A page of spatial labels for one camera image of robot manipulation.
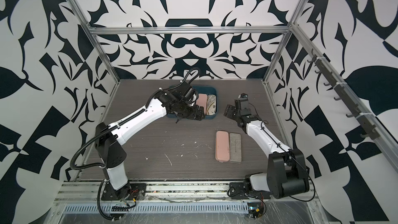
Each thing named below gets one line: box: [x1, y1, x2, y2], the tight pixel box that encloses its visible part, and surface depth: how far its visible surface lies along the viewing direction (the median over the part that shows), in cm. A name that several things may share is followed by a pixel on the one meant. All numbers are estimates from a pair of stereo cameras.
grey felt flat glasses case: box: [229, 132, 243, 164], surface depth 86 cm
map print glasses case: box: [205, 94, 217, 116], surface depth 101 cm
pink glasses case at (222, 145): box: [215, 130, 230, 163], surface depth 85 cm
